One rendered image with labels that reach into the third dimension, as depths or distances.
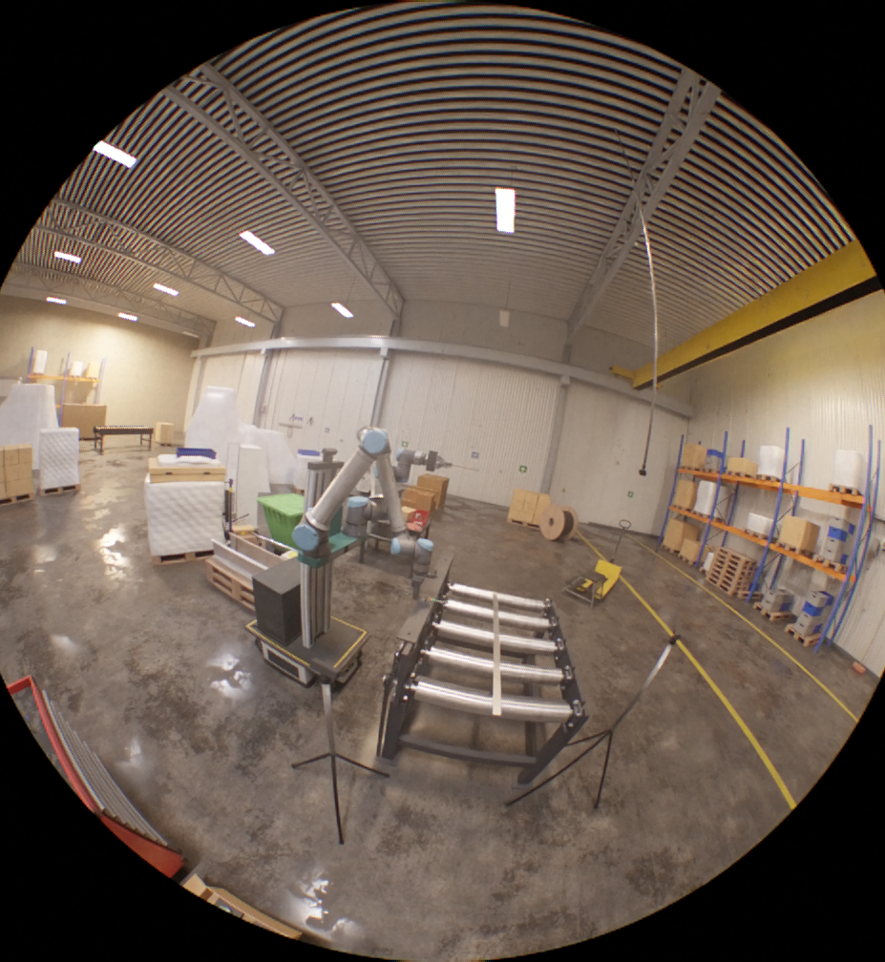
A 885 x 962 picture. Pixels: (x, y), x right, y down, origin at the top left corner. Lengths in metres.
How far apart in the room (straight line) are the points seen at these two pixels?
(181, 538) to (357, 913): 4.09
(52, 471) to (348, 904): 8.17
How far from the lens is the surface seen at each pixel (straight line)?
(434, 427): 11.90
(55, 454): 8.24
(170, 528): 4.24
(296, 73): 7.64
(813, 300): 6.88
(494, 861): 2.15
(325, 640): 2.54
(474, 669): 1.71
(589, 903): 2.37
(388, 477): 1.53
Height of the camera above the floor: 2.03
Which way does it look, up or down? 8 degrees down
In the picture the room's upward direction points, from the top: 11 degrees clockwise
